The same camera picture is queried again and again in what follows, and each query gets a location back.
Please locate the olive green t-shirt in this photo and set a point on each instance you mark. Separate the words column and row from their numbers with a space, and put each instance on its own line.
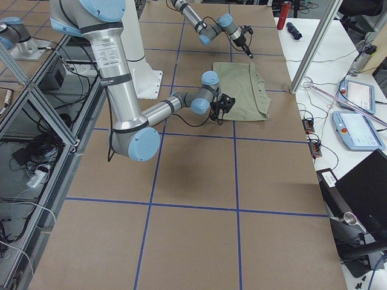
column 242, row 82

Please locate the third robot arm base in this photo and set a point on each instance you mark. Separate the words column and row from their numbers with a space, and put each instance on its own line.
column 17, row 40

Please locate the dark blue folded cloth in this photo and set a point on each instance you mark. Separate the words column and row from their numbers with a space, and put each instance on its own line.
column 294, row 32

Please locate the red bottle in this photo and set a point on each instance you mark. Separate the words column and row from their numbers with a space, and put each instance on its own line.
column 285, row 8

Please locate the orange connector board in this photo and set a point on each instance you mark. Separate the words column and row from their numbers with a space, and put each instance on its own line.
column 308, row 126

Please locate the upper teach pendant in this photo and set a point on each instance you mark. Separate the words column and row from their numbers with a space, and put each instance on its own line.
column 357, row 93

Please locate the teach pendant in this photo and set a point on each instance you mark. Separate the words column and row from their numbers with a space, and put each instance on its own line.
column 357, row 93
column 357, row 132

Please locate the lower teach pendant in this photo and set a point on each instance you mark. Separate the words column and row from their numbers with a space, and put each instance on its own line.
column 357, row 132

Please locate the black box with label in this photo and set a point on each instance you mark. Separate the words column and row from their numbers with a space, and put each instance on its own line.
column 332, row 197

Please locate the black laptop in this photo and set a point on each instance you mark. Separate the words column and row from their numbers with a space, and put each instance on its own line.
column 363, row 188

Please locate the white power adapter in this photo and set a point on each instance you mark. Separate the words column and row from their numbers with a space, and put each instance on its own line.
column 37, row 178

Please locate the aluminium frame post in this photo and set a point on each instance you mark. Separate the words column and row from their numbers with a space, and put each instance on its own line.
column 316, row 40

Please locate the black camera tripod mount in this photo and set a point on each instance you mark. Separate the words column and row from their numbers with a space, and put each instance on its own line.
column 359, row 251

